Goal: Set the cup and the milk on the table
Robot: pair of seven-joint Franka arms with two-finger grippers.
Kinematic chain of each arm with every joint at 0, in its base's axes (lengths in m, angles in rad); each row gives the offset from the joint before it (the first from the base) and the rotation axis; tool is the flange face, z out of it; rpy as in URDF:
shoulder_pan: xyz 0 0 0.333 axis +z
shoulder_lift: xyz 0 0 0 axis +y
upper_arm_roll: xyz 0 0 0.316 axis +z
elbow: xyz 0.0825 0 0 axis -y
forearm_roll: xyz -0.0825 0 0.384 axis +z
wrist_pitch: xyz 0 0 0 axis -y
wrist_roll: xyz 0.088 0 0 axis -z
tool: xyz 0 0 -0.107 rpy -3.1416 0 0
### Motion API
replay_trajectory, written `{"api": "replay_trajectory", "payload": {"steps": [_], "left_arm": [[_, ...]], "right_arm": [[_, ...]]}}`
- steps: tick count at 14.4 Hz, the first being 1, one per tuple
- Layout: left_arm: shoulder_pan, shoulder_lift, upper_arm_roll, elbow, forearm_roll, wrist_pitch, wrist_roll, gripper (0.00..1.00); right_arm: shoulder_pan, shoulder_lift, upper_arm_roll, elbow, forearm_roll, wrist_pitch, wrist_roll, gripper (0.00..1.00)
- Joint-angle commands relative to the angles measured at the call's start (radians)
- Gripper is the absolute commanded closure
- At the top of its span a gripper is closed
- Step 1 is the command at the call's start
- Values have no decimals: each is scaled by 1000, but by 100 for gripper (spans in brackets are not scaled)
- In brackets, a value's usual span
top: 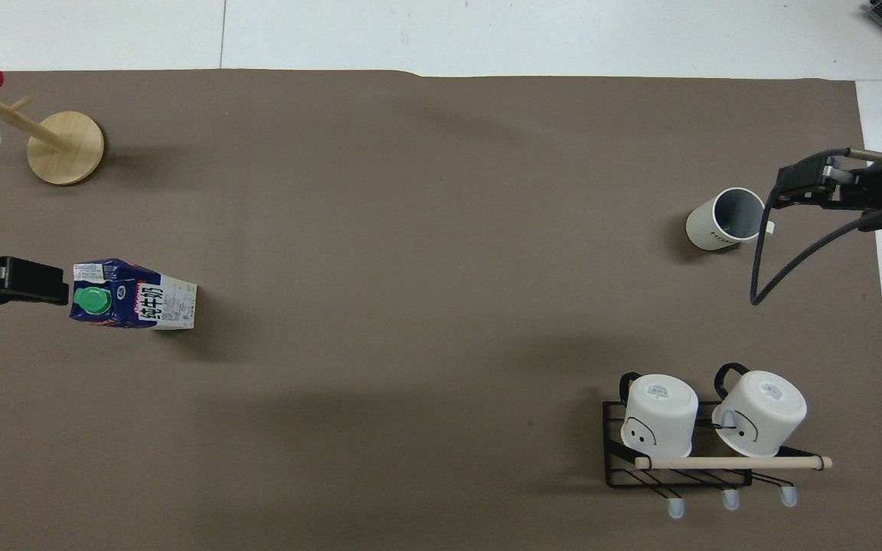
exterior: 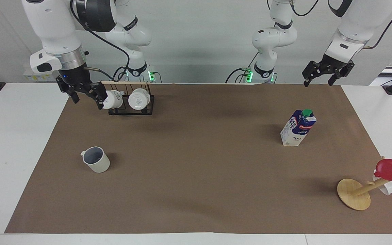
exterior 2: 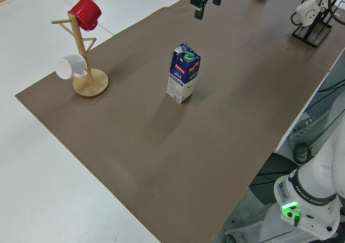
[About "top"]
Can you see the blue white milk carton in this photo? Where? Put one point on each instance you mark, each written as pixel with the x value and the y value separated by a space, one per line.
pixel 135 298

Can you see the wooden mug tree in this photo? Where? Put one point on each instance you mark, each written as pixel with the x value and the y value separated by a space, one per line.
pixel 66 149

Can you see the white cup grey inside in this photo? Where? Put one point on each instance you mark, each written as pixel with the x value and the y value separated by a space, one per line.
pixel 709 229

